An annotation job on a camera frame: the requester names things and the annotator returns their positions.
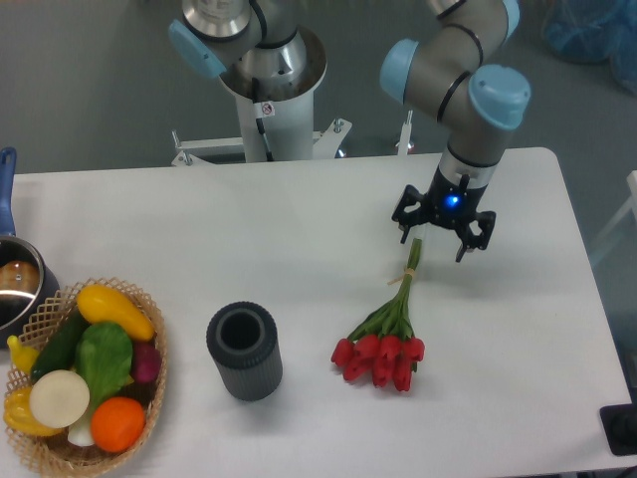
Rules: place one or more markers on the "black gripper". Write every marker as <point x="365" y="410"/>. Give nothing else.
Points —
<point x="448" y="204"/>

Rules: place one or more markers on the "red tulip bouquet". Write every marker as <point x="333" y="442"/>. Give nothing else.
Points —
<point x="384" y="344"/>

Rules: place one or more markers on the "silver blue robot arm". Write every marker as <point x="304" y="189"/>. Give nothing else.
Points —
<point x="272" y="65"/>

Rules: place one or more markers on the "blue plastic bag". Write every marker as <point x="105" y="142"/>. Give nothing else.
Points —
<point x="592" y="32"/>

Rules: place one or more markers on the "dark grey ribbed vase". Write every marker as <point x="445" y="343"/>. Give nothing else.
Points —
<point x="242" y="339"/>

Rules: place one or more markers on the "black device at table edge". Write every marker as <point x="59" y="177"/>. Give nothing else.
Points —
<point x="619" y="424"/>

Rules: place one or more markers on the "purple red onion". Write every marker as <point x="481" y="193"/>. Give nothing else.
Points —
<point x="146" y="363"/>

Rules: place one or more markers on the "yellow squash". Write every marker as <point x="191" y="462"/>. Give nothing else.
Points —
<point x="99" y="304"/>

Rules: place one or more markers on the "green lettuce leaf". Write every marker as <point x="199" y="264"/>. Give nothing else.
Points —
<point x="103" y="360"/>

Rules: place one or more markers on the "orange fruit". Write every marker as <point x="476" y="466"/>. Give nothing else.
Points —
<point x="117" y="424"/>

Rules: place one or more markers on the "green cucumber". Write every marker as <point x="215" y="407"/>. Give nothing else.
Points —
<point x="60" y="350"/>

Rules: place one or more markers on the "white round onion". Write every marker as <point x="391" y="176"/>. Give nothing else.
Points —
<point x="59" y="398"/>

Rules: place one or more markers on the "yellow bell pepper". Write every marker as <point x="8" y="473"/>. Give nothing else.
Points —
<point x="18" y="415"/>

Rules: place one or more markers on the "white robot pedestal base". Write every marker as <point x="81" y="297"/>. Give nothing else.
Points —
<point x="270" y="131"/>

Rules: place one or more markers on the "blue handled saucepan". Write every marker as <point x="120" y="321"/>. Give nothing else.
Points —
<point x="26" y="280"/>

